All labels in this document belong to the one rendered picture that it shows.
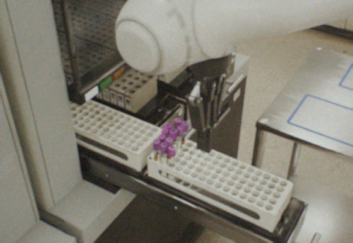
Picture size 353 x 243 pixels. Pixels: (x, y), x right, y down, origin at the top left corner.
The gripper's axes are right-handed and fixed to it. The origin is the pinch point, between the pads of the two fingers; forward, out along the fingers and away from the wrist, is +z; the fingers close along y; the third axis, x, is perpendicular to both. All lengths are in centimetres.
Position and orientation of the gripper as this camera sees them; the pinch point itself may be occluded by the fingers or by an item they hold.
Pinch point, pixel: (205, 136)
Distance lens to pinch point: 96.4
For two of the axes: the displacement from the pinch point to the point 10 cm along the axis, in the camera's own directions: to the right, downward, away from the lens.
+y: 4.9, -5.3, 6.9
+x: -8.7, -3.4, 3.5
